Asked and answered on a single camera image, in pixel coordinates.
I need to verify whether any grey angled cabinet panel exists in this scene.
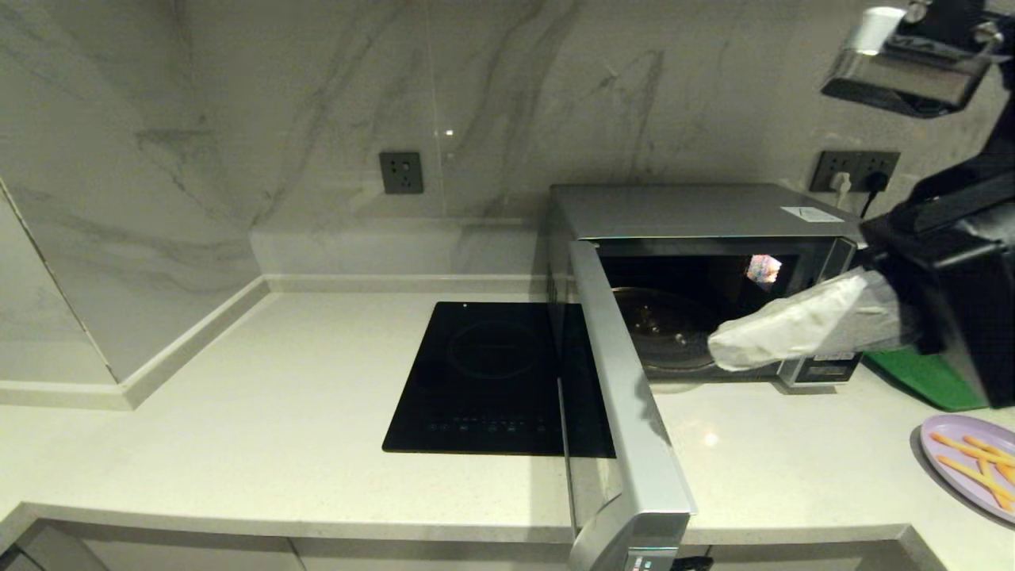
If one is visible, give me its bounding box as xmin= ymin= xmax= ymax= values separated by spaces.
xmin=16 ymin=523 xmax=108 ymax=571

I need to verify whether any purple plastic plate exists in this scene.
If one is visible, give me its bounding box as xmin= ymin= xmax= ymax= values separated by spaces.
xmin=920 ymin=414 xmax=1015 ymax=524

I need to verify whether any silver Panasonic microwave oven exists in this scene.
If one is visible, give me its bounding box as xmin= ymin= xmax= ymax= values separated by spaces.
xmin=546 ymin=184 xmax=867 ymax=389

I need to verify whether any green plastic tray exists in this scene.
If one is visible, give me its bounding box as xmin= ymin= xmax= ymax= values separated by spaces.
xmin=863 ymin=349 xmax=990 ymax=412

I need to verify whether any dark round plate base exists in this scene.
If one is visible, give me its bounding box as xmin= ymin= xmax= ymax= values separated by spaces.
xmin=612 ymin=286 xmax=734 ymax=374

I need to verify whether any grey double wall socket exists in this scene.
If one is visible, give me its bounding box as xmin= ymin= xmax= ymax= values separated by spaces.
xmin=810 ymin=150 xmax=902 ymax=193

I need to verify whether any dark glass microwave door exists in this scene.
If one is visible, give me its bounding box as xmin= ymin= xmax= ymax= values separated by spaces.
xmin=555 ymin=240 xmax=714 ymax=571

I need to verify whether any grey single wall socket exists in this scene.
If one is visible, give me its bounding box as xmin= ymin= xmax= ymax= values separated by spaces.
xmin=378 ymin=151 xmax=423 ymax=196

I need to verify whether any black induction cooktop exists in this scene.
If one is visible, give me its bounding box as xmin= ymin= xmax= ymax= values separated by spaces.
xmin=381 ymin=301 xmax=568 ymax=457

